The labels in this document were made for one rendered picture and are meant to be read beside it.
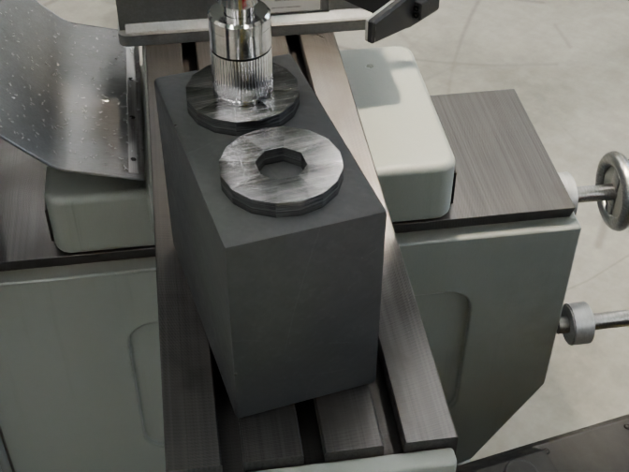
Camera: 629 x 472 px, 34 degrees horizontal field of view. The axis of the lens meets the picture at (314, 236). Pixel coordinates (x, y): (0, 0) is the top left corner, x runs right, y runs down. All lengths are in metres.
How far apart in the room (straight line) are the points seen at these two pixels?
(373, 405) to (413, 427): 0.04
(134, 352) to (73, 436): 0.18
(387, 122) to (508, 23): 1.88
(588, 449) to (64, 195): 0.68
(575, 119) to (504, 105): 1.29
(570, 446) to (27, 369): 0.70
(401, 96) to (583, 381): 0.94
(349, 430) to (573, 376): 1.34
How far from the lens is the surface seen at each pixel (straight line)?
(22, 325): 1.36
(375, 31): 0.83
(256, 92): 0.80
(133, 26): 1.27
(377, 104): 1.35
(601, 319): 1.53
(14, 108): 1.21
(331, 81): 1.19
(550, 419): 2.06
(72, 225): 1.25
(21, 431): 1.52
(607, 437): 1.29
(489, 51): 3.04
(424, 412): 0.84
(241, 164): 0.75
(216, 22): 0.77
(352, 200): 0.73
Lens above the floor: 1.59
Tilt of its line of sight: 42 degrees down
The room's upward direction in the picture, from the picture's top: straight up
